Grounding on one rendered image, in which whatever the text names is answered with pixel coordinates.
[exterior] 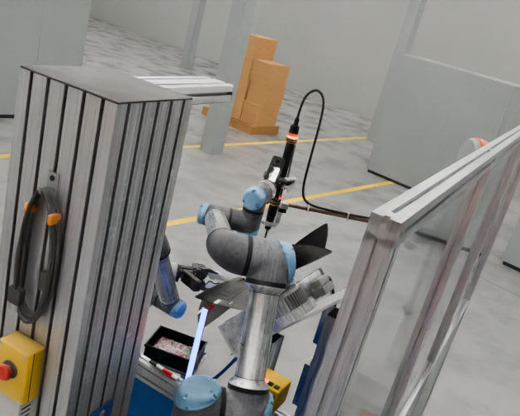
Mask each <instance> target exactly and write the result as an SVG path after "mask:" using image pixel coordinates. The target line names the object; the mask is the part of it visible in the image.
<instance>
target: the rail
mask: <svg viewBox="0 0 520 416"><path fill-rule="evenodd" d="M150 360H151V359H150V358H148V357H146V356H145V355H143V354H142V353H141V356H140V357H139V361H138V365H137V369H136V373H135V377H136V378H138V379H139V380H141V381H143V382H144V383H145V384H147V385H149V386H150V387H152V388H154V389H155V390H156V391H158V392H160V393H161V394H163V395H165V396H166V397H168V398H169V399H171V400H172V401H174V396H175V394H176V393H177V388H178V386H179V385H180V383H181V382H182V381H183V380H184V379H182V378H181V377H180V376H178V377H179V379H178V380H177V381H176V380H175V379H173V378H172V377H171V376H169V375H167V374H166V373H164V372H163V371H161V370H159V369H158V368H157V367H155V366H153V365H152V364H150V363H149V361H150ZM172 373H173V372H172ZM173 374H174V373H173ZM174 375H176V374H174ZM176 376H177V375H176Z"/></svg>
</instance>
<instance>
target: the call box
mask: <svg viewBox="0 0 520 416"><path fill-rule="evenodd" d="M266 379H268V382H269V381H271V382H273V383H274V385H279V386H280V389H279V390H276V389H274V388H273V386H274V385H273V386H269V391H268V392H270V393H272V394H273V395H275V399H274V402H273V410H272V414H273V413H274V412H275V411H276V410H277V409H278V408H279V407H280V406H281V405H282V404H283V403H284V402H285V401H286V397H287V394H288V390H289V388H290V385H291V381H290V380H289V379H287V378H285V377H284V376H282V375H280V374H278V373H276V372H275V371H273V370H271V369H269V368H267V373H266ZM268 382H267V383H268Z"/></svg>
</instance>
